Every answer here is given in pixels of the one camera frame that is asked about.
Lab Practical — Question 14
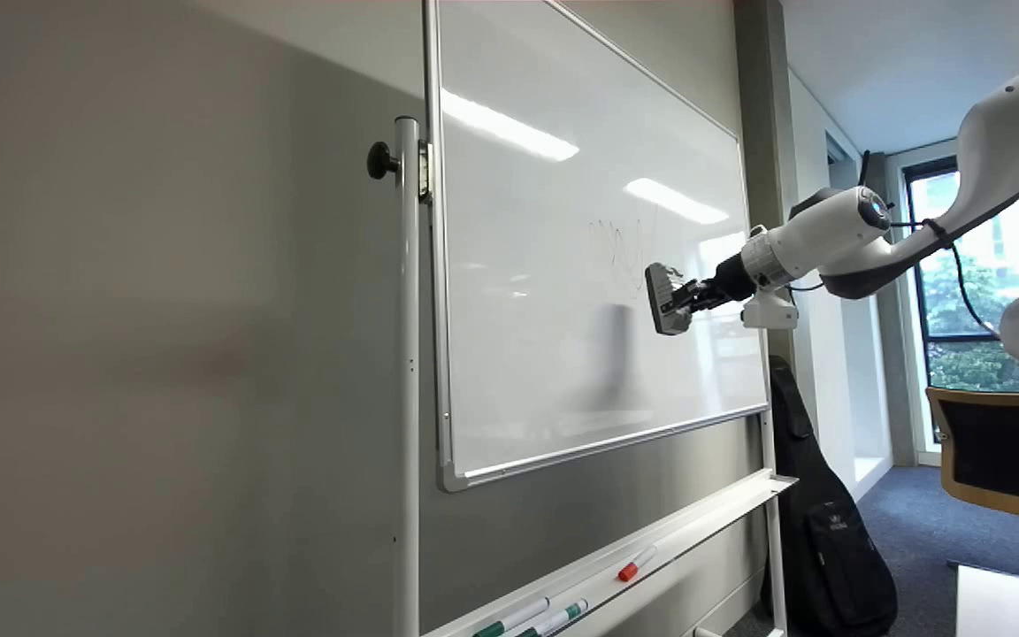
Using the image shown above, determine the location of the large whiteboard panel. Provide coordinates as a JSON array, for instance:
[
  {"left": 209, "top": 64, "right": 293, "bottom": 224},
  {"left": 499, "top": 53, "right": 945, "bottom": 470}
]
[{"left": 418, "top": 0, "right": 771, "bottom": 497}]

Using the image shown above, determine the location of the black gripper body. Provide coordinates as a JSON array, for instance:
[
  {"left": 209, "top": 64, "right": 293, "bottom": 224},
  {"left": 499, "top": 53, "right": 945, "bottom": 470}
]
[{"left": 706, "top": 253, "right": 765, "bottom": 312}]

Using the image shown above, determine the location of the black stand knob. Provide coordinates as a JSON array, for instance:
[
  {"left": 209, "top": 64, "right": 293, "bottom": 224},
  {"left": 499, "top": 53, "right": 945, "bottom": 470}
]
[{"left": 365, "top": 138, "right": 403, "bottom": 183}]

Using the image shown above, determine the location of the red capped marker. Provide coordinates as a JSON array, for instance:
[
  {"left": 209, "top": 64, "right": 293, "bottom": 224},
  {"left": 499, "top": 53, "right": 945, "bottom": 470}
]
[{"left": 613, "top": 544, "right": 662, "bottom": 587}]

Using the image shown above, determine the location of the grey whiteboard eraser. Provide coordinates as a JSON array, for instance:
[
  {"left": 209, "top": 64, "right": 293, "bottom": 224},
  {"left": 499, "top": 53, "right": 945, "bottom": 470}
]
[{"left": 641, "top": 260, "right": 696, "bottom": 340}]

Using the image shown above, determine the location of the black framed window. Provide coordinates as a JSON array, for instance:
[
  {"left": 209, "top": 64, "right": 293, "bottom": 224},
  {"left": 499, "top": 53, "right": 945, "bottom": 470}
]
[{"left": 898, "top": 145, "right": 1019, "bottom": 405}]

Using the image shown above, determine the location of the green capped marker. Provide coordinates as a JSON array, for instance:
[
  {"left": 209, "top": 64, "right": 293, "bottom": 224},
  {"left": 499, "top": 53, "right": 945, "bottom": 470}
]
[
  {"left": 516, "top": 597, "right": 593, "bottom": 637},
  {"left": 466, "top": 594, "right": 556, "bottom": 637}
]

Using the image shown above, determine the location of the black cable with metal connector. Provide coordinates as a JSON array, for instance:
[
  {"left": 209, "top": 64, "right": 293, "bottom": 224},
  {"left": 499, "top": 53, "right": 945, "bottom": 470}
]
[{"left": 881, "top": 214, "right": 1011, "bottom": 346}]

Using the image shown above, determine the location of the white table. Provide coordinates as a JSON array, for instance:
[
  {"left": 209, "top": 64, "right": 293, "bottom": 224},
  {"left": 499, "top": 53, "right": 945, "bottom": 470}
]
[{"left": 952, "top": 564, "right": 1019, "bottom": 637}]

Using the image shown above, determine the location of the white marker tray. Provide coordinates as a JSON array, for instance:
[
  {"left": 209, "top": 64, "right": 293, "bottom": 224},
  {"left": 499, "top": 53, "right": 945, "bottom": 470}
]
[{"left": 422, "top": 466, "right": 805, "bottom": 637}]

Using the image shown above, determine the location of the wooden chair with black back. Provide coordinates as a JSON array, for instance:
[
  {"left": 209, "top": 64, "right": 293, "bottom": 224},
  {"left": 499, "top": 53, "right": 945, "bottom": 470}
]
[{"left": 925, "top": 386, "right": 1019, "bottom": 585}]

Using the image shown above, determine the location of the black soft bag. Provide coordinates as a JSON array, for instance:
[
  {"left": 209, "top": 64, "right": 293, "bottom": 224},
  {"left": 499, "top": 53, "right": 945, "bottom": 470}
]
[{"left": 765, "top": 351, "right": 903, "bottom": 637}]

